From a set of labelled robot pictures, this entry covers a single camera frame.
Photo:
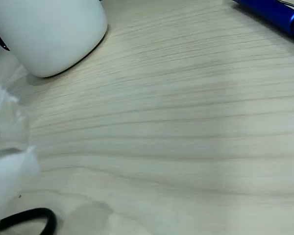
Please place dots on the blue pen with gold clip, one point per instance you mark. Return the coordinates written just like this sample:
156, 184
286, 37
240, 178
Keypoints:
279, 15

